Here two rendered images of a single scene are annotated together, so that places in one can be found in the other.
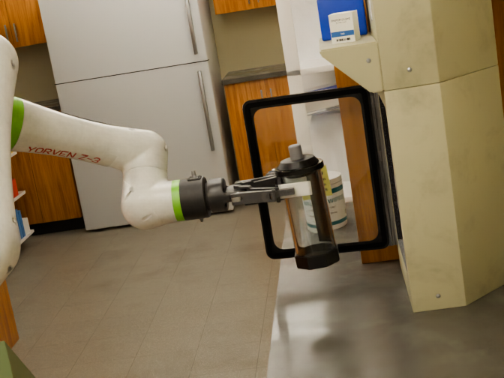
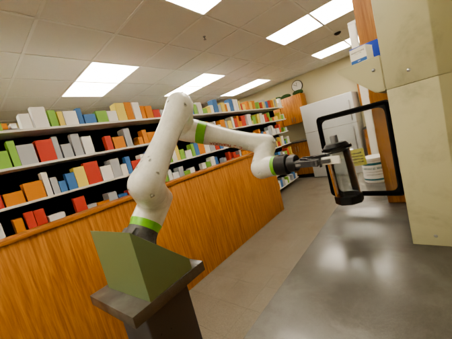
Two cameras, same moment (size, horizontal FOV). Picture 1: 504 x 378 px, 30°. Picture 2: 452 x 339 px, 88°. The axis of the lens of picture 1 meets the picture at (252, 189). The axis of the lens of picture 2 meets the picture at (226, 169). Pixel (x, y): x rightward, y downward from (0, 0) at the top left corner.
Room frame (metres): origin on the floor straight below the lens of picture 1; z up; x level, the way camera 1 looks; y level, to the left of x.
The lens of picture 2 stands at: (1.02, -0.27, 1.38)
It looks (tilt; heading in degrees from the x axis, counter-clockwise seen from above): 6 degrees down; 35
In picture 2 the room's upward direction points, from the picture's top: 14 degrees counter-clockwise
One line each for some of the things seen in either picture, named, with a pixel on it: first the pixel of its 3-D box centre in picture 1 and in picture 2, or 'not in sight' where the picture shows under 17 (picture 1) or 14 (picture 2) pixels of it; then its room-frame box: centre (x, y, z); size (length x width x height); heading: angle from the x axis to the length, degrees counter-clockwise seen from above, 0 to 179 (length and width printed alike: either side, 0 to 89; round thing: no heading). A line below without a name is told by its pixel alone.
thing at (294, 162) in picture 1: (297, 160); (335, 143); (2.01, -0.11, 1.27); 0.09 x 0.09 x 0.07
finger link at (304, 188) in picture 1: (295, 190); (331, 160); (1.96, -0.09, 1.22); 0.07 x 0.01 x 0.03; 84
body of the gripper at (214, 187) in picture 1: (229, 193); (298, 162); (2.02, 0.05, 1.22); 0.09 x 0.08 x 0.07; 84
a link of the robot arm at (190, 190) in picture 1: (196, 196); (283, 163); (2.03, 0.12, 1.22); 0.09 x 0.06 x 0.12; 174
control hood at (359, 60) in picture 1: (349, 62); (368, 82); (2.02, -0.25, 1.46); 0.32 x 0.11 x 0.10; 174
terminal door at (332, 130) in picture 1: (316, 175); (357, 153); (2.20, -0.16, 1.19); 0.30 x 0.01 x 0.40; 77
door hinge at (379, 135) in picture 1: (383, 166); not in sight; (2.16, -0.31, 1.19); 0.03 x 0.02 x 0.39; 174
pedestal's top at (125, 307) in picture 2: not in sight; (148, 282); (1.51, 0.58, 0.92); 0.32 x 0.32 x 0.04; 86
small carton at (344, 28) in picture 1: (344, 27); (362, 57); (1.97, -0.24, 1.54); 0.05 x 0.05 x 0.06; 70
